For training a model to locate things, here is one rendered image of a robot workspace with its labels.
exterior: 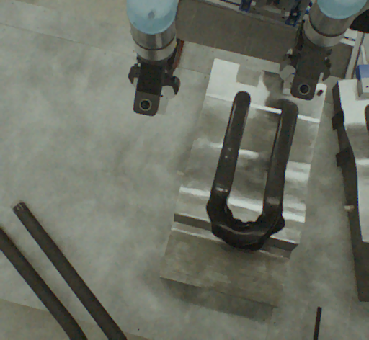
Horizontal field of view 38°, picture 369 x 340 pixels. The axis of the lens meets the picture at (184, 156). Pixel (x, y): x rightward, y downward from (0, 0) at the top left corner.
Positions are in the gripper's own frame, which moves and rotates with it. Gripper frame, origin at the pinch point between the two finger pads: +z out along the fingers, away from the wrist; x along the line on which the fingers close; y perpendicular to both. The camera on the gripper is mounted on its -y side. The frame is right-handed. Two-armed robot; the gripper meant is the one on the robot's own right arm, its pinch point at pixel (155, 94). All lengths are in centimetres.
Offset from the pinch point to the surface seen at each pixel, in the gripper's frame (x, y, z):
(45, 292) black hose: 11.9, -44.6, 8.7
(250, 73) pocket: -18.8, 13.7, 8.3
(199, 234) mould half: -16.3, -25.1, 8.9
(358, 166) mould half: -45.9, -2.7, 5.3
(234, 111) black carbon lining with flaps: -17.2, 3.2, 6.7
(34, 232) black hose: 18.4, -33.3, 10.2
